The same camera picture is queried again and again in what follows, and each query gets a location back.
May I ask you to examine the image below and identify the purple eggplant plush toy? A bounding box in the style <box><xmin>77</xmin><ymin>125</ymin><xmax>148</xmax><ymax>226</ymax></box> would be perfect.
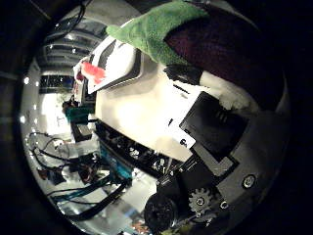
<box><xmin>106</xmin><ymin>0</ymin><xmax>287</xmax><ymax>111</ymax></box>

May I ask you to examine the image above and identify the white plastic container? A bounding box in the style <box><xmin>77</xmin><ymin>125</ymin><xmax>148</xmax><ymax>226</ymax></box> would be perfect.
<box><xmin>86</xmin><ymin>35</ymin><xmax>145</xmax><ymax>96</ymax></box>

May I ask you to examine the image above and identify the person in teal shirt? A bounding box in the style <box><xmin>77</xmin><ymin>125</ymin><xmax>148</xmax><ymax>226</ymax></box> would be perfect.
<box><xmin>62</xmin><ymin>99</ymin><xmax>96</xmax><ymax>125</ymax></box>

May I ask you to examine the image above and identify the black teal cable sleeve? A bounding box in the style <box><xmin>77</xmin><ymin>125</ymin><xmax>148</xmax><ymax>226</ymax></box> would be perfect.
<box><xmin>47</xmin><ymin>174</ymin><xmax>133</xmax><ymax>221</ymax></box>

